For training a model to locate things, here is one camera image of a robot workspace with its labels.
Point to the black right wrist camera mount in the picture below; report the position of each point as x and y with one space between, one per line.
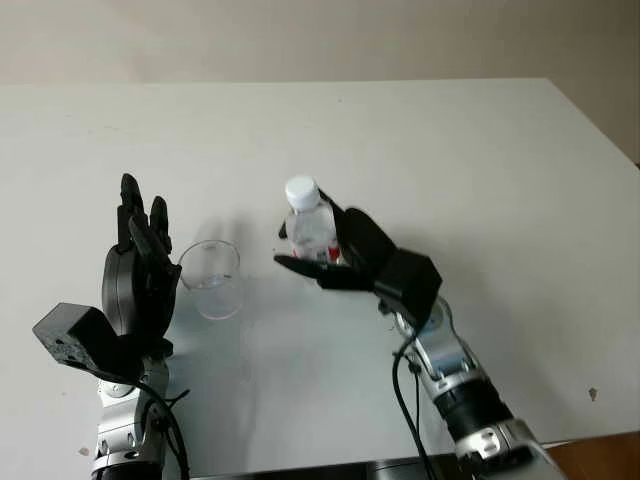
410 285

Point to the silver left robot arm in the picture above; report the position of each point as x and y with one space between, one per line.
125 425

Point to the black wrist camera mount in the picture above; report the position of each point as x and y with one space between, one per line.
410 285
75 335

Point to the clear water bottle white cap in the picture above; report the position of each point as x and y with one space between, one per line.
310 225

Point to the dark robot torso top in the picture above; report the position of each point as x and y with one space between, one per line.
350 470

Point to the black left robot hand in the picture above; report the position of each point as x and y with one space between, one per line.
137 290

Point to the clear plastic cup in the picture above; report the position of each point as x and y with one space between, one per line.
215 290

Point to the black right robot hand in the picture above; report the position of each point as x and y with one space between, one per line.
365 250

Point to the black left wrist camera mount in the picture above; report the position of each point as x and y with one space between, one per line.
75 335

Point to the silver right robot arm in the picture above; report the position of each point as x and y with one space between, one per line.
465 395

